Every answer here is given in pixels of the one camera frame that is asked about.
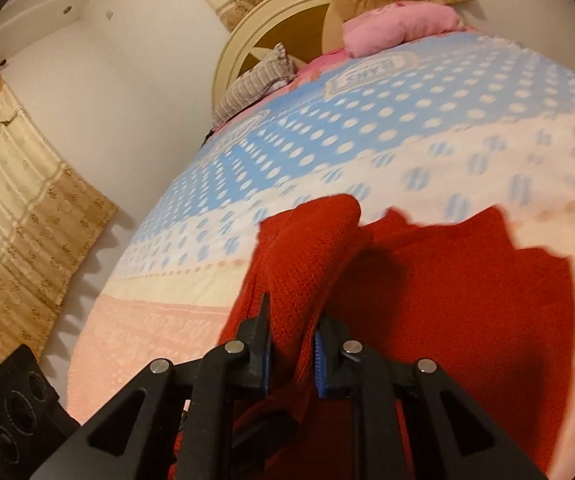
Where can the cream round headboard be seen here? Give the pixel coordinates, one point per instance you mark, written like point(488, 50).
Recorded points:
point(307, 28)

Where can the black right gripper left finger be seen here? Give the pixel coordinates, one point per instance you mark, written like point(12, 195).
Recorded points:
point(171, 420)

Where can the beige patterned side curtain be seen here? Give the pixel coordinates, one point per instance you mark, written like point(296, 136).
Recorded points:
point(50, 218)

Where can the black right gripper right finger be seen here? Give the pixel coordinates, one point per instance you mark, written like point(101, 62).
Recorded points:
point(411, 421)

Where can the pink pillow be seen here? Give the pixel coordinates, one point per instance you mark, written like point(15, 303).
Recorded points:
point(397, 23)

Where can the pink blue polka-dot bedspread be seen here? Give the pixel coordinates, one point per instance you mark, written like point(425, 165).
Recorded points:
point(441, 129)

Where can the red knit cardigan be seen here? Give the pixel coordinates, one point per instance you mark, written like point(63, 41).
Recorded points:
point(499, 319)

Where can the grey striped folded cloth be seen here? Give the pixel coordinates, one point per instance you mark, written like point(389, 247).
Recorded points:
point(274, 68)

